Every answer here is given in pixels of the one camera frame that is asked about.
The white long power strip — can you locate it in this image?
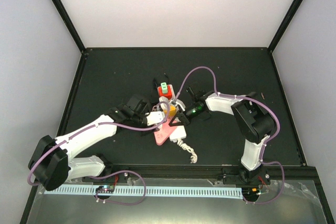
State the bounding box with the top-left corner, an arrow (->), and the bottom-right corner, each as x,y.
167,84 -> 186,142

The white USB charger plug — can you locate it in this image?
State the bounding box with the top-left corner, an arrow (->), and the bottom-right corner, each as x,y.
156,110 -> 166,122

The pink triangular power strip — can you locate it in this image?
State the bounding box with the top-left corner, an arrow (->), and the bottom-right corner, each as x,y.
154,122 -> 177,146

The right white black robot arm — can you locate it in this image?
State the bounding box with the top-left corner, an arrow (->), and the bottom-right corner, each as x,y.
169,87 -> 276,184

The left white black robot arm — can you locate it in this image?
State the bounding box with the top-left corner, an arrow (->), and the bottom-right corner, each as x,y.
27,95 -> 164,191

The yellow cube socket adapter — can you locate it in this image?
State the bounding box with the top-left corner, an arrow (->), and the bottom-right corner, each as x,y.
161,103 -> 177,118

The red cube socket adapter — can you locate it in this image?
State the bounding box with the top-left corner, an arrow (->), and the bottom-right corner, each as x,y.
157,85 -> 174,100

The green white plug adapter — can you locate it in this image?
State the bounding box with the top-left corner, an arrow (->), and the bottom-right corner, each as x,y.
160,82 -> 169,94

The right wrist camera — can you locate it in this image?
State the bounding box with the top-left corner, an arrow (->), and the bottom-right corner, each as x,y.
170,99 -> 186,111

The white power strip cord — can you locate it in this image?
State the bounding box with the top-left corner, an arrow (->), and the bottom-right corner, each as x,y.
176,140 -> 198,164

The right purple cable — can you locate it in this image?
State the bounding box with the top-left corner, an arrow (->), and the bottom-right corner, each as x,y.
173,66 -> 286,205

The purple cable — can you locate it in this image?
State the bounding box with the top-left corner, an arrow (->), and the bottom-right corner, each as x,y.
27,102 -> 167,206
173,66 -> 286,205

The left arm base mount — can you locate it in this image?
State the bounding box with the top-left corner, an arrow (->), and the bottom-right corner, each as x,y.
82,166 -> 129,185

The white slotted cable duct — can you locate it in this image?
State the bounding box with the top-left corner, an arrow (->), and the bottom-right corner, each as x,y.
44,185 -> 243,199

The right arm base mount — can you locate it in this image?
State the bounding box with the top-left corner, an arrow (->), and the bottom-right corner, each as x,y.
221,166 -> 270,185

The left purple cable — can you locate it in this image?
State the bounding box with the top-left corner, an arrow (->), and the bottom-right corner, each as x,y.
27,102 -> 167,206

